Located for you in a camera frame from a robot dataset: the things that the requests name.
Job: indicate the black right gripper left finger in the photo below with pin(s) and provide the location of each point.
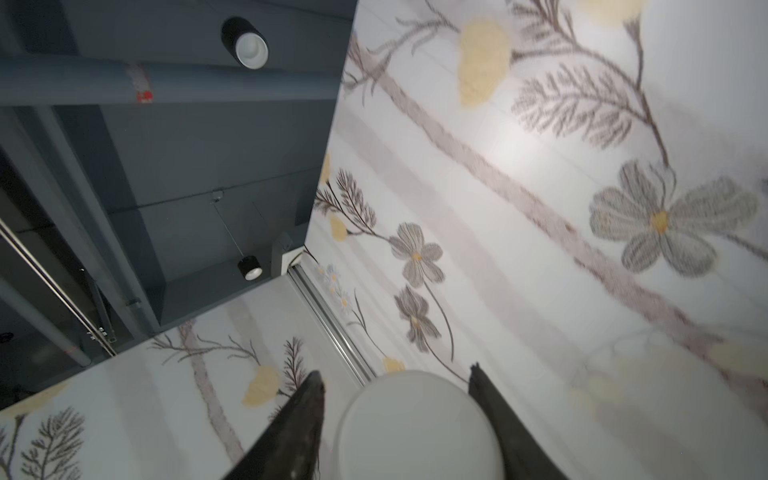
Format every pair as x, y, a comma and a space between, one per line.
289, 447

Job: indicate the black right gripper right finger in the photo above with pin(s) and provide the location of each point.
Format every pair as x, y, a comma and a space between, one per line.
523, 457

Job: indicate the clear bottle green cap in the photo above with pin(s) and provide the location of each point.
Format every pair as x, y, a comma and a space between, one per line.
415, 425

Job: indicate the black ceiling spotlight far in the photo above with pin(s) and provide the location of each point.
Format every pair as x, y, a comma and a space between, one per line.
250, 268

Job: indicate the black ceiling spotlight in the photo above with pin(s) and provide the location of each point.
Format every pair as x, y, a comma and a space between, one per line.
250, 268
244, 43

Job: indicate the black ceiling spotlight near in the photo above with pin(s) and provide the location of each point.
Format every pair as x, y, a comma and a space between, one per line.
244, 43

